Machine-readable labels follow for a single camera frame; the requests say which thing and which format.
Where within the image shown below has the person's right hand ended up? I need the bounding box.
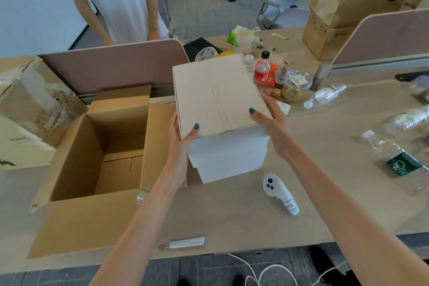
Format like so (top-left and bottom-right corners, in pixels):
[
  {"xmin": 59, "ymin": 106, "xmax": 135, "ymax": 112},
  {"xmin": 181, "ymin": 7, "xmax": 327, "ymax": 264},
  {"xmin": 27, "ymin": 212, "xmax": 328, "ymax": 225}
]
[{"xmin": 249, "ymin": 91, "xmax": 298, "ymax": 162}]

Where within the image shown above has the person's left hand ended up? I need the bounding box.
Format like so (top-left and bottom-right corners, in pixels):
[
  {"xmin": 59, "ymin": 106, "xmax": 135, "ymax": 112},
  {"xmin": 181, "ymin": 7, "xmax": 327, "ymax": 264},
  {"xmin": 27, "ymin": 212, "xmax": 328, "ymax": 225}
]
[{"xmin": 166, "ymin": 111, "xmax": 201, "ymax": 190}]

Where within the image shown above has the white box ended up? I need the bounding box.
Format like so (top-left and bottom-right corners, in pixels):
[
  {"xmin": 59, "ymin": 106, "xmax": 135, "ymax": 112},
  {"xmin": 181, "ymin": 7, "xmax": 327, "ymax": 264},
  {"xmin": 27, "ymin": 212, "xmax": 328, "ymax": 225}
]
[
  {"xmin": 196, "ymin": 158, "xmax": 265, "ymax": 185},
  {"xmin": 172, "ymin": 54, "xmax": 274, "ymax": 168}
]

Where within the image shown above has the white utility knife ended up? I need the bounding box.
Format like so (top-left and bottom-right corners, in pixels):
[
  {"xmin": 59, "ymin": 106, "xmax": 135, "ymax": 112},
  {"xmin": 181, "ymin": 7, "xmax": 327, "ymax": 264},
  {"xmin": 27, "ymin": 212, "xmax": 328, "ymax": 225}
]
[{"xmin": 159, "ymin": 236, "xmax": 206, "ymax": 250}]

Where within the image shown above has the person's left forearm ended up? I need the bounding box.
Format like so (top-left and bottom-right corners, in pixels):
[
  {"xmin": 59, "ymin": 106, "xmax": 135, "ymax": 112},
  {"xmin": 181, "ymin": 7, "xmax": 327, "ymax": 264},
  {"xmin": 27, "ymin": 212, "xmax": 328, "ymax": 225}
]
[{"xmin": 88, "ymin": 175, "xmax": 188, "ymax": 286}]

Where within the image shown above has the person's right forearm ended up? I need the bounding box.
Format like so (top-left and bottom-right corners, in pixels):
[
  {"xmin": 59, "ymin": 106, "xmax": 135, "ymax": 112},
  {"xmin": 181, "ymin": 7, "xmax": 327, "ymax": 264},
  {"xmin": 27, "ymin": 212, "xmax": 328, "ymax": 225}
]
[{"xmin": 285, "ymin": 148, "xmax": 429, "ymax": 286}]

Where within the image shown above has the clear bag of snacks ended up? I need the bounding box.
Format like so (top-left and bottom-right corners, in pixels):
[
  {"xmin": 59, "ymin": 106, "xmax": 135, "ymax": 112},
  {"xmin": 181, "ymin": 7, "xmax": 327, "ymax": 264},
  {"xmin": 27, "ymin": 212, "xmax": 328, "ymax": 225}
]
[{"xmin": 281, "ymin": 70, "xmax": 313, "ymax": 104}]

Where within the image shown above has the white handheld controller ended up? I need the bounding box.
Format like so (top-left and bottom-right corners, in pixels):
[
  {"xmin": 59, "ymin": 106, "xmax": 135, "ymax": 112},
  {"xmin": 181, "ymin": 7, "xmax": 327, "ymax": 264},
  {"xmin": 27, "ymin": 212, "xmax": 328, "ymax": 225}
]
[{"xmin": 262, "ymin": 173, "xmax": 300, "ymax": 216}]

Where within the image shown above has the clear plastic cup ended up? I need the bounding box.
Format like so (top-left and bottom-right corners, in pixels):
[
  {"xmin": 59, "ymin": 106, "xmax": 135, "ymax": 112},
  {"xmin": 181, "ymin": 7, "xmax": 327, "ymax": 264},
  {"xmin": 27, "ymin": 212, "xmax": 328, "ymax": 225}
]
[{"xmin": 274, "ymin": 66, "xmax": 289, "ymax": 85}]

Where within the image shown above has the clear plastic water bottle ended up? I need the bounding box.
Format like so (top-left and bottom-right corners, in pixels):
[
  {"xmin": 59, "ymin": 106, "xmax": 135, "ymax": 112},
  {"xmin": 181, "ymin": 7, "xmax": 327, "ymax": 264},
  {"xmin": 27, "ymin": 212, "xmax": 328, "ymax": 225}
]
[
  {"xmin": 383, "ymin": 105, "xmax": 429, "ymax": 132},
  {"xmin": 303, "ymin": 84, "xmax": 347, "ymax": 109}
]

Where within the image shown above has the red label soda bottle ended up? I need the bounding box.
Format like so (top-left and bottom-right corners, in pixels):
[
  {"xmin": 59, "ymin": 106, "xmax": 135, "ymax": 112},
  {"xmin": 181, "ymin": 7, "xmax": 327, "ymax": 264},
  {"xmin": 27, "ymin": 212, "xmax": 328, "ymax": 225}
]
[{"xmin": 254, "ymin": 50, "xmax": 277, "ymax": 87}]

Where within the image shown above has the small white printed bottle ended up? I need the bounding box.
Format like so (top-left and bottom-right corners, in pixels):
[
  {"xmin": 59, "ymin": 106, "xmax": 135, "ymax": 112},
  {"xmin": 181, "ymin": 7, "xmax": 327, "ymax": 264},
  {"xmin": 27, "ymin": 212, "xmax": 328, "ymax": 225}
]
[{"xmin": 243, "ymin": 54, "xmax": 256, "ymax": 74}]

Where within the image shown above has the white plastic tub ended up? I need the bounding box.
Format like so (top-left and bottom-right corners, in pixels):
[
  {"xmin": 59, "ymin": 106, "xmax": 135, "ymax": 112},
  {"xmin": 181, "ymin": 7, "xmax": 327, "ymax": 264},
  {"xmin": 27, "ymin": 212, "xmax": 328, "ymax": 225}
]
[{"xmin": 233, "ymin": 27, "xmax": 254, "ymax": 55}]

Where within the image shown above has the green tissue pack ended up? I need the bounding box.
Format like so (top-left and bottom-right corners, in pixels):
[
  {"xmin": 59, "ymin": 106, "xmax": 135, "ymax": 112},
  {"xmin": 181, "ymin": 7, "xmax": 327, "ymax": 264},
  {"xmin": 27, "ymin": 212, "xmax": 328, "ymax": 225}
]
[{"xmin": 227, "ymin": 25, "xmax": 244, "ymax": 45}]

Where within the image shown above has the white tape roll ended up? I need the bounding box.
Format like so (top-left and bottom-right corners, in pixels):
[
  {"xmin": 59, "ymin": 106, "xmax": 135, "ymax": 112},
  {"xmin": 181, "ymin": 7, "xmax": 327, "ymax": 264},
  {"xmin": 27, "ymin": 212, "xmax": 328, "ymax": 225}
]
[{"xmin": 195, "ymin": 46, "xmax": 219, "ymax": 62}]

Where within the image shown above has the mauve desk divider panel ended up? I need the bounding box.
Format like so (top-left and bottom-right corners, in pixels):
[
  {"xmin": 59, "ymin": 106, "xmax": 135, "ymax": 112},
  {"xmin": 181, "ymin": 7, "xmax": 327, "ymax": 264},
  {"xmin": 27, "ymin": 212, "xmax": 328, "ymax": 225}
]
[
  {"xmin": 38, "ymin": 38, "xmax": 190, "ymax": 104},
  {"xmin": 310, "ymin": 7, "xmax": 429, "ymax": 92}
]

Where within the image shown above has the black tablet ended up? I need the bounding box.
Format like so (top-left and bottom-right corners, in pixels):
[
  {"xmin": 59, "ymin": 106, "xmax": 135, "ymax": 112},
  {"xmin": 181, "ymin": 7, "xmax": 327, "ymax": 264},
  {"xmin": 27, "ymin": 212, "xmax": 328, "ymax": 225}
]
[{"xmin": 182, "ymin": 37, "xmax": 223, "ymax": 62}]

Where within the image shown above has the green label water bottle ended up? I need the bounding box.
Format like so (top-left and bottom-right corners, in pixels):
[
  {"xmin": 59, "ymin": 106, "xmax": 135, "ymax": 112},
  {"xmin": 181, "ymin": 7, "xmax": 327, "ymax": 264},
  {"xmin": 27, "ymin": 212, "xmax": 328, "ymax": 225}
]
[{"xmin": 361, "ymin": 130, "xmax": 429, "ymax": 193}]

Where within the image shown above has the black cable grommet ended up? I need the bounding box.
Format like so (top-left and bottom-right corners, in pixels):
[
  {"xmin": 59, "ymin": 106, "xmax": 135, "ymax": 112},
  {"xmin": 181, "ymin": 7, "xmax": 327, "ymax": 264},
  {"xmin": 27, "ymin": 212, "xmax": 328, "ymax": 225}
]
[{"xmin": 395, "ymin": 71, "xmax": 429, "ymax": 83}]

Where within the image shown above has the white floor cable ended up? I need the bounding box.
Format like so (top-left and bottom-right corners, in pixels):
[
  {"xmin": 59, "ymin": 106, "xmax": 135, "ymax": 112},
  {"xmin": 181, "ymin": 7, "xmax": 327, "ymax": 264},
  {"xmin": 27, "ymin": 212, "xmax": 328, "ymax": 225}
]
[{"xmin": 227, "ymin": 252, "xmax": 349, "ymax": 286}]

